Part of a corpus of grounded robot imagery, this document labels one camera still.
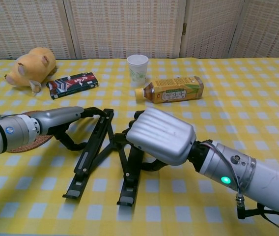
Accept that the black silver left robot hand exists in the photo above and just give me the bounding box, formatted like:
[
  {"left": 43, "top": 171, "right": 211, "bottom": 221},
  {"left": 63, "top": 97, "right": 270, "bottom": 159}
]
[{"left": 31, "top": 106, "right": 108, "bottom": 151}]

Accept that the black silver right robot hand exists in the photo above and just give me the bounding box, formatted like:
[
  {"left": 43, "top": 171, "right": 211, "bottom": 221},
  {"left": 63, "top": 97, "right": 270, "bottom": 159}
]
[{"left": 114, "top": 107, "right": 196, "bottom": 173}]

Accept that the black folding laptop stand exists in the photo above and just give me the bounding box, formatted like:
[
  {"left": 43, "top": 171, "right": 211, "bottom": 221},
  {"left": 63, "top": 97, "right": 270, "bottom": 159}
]
[{"left": 62, "top": 108, "right": 145, "bottom": 206}]

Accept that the yellow white checked tablecloth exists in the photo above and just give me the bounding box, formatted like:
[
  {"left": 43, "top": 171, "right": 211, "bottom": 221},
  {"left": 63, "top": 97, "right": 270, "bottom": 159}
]
[{"left": 0, "top": 58, "right": 279, "bottom": 236}]

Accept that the round brown woven coaster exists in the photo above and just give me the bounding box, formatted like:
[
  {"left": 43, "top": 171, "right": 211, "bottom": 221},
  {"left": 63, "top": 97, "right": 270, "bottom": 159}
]
[{"left": 0, "top": 110, "right": 55, "bottom": 153}]

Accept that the black red snack packet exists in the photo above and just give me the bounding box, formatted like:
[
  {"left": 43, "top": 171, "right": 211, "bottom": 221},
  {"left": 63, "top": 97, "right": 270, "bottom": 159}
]
[{"left": 46, "top": 72, "right": 100, "bottom": 100}]

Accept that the yellow label tea bottle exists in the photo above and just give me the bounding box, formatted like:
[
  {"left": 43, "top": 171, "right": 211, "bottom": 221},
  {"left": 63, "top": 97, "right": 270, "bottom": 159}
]
[{"left": 134, "top": 76, "right": 205, "bottom": 103}]

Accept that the orange plush toy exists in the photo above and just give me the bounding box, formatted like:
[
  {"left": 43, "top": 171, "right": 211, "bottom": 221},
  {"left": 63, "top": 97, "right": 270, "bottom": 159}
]
[{"left": 4, "top": 47, "right": 57, "bottom": 93}]

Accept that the white paper cup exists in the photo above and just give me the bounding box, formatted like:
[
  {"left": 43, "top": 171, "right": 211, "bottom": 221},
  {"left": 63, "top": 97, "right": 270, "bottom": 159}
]
[{"left": 126, "top": 54, "right": 149, "bottom": 84}]

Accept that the bamboo folding screen panel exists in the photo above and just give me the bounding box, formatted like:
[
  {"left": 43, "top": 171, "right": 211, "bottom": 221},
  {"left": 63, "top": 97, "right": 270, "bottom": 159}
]
[
  {"left": 63, "top": 0, "right": 187, "bottom": 59},
  {"left": 228, "top": 0, "right": 279, "bottom": 59},
  {"left": 180, "top": 0, "right": 246, "bottom": 59},
  {"left": 0, "top": 0, "right": 78, "bottom": 63}
]

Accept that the right arm wrist cable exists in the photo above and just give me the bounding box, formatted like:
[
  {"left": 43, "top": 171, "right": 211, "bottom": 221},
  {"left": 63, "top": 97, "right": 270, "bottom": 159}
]
[{"left": 203, "top": 140, "right": 279, "bottom": 230}]

